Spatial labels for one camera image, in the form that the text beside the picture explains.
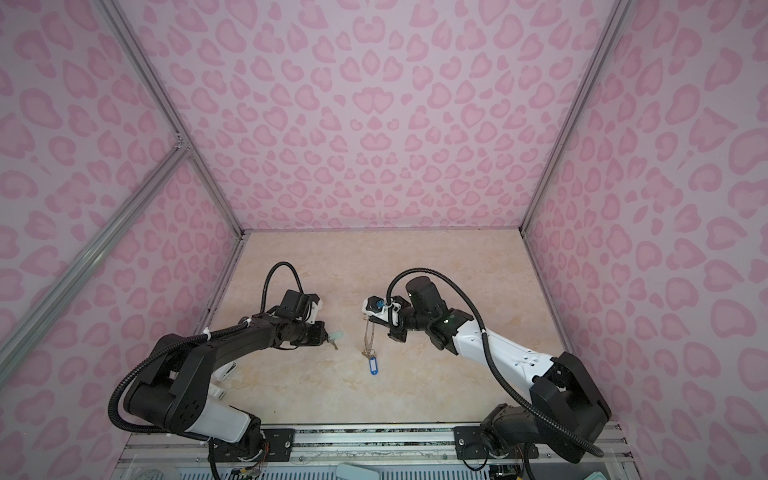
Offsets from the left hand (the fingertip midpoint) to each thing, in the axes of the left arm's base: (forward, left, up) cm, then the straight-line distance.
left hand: (328, 333), depth 92 cm
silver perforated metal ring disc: (-5, -13, -2) cm, 14 cm away
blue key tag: (-10, -14, 0) cm, 17 cm away
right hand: (-2, -15, +15) cm, 22 cm away
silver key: (-2, -1, -1) cm, 3 cm away
